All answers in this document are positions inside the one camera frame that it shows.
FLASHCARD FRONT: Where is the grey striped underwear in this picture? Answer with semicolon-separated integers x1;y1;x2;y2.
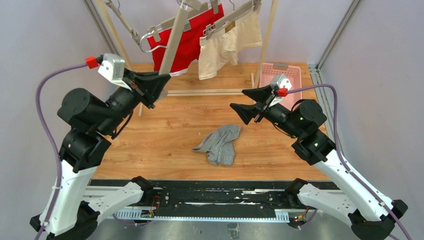
192;124;242;166

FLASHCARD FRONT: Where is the beige clip hanger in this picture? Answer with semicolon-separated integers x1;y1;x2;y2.
104;0;141;46
138;0;203;76

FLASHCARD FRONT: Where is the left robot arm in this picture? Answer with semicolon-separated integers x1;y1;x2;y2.
30;69;171;240

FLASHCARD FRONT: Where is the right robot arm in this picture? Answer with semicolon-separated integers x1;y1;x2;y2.
230;85;408;240

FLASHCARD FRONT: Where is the red underwear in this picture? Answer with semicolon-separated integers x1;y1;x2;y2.
147;3;224;77

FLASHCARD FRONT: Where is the cream underwear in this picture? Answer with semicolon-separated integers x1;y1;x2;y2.
198;9;263;80

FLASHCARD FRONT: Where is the empty beige clip hanger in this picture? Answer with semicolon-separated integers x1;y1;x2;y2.
104;0;141;46

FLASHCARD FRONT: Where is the cream underwear hanger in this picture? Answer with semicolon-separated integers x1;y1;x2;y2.
202;0;262;39

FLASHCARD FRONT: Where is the pink plastic basket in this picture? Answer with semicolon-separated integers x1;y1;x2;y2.
259;62;303;110

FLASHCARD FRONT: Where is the wooden clothes rack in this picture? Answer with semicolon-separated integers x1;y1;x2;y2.
84;0;279;97

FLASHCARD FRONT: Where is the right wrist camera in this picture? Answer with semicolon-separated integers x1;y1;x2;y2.
269;74;292;107

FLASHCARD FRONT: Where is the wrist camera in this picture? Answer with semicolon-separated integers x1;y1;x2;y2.
269;74;292;107
97;53;130;89

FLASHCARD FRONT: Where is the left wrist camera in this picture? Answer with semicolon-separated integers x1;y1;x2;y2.
97;53;130;89

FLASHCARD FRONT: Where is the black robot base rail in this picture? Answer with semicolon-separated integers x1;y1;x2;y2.
110;180;315;223

